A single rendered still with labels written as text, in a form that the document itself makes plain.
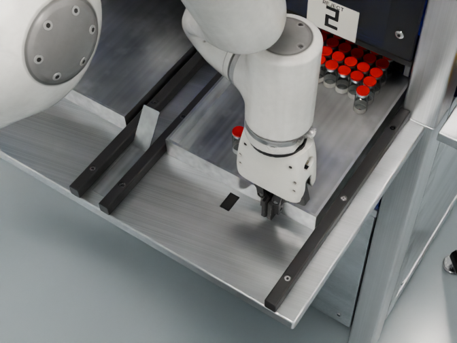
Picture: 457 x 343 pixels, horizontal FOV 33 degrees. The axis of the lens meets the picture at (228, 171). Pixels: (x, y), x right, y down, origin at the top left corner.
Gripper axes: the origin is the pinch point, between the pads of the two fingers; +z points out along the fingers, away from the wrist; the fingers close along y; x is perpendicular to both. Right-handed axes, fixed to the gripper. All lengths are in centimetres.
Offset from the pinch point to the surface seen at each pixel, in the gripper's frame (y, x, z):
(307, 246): -7.3, 2.2, 2.0
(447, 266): -19, -64, 88
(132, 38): 39.8, -18.3, 3.5
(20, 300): 69, 5, 93
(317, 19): 9.2, -27.1, -9.5
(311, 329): 2, -29, 91
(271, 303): -7.7, 12.2, 2.3
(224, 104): 17.8, -14.4, 3.4
